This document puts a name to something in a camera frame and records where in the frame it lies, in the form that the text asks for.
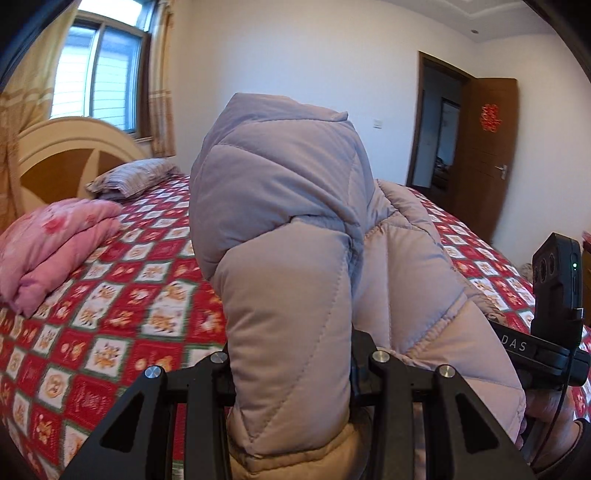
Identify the red patchwork cartoon bedspread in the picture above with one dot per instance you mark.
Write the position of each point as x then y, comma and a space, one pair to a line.
139, 299

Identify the beige patterned left curtain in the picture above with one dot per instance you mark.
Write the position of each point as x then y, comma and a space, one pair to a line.
26, 101

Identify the striped grey pillow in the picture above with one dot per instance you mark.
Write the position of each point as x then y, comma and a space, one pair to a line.
131, 179

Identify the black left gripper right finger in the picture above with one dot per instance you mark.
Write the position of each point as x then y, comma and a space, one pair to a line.
463, 439

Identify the folded pink floral quilt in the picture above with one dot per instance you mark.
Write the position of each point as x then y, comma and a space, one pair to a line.
41, 249

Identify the lilac quilted puffer jacket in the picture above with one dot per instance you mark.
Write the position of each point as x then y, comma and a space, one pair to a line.
303, 245

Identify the person's right hand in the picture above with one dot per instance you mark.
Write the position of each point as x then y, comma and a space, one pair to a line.
560, 431

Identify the brown wooden door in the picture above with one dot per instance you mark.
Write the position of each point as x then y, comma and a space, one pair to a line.
477, 193

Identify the dark wooden door frame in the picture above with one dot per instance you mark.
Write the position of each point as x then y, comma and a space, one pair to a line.
440, 88

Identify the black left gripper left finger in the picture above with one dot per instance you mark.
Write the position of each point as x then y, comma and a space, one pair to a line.
135, 439

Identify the window with metal frame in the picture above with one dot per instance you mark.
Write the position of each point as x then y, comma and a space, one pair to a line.
102, 67

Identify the cream and wood headboard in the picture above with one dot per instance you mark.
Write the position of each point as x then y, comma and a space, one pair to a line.
57, 158

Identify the clothes pile on floor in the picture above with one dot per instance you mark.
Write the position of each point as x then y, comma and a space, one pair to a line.
526, 271

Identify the beige patterned right curtain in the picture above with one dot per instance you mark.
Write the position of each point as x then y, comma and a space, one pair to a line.
159, 94

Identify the silver door handle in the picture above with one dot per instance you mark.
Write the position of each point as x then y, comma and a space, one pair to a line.
503, 171

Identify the beige patterned curtain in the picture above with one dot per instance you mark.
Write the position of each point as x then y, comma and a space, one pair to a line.
159, 94
26, 101

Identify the red double happiness decoration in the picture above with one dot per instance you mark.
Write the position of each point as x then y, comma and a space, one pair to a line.
489, 118

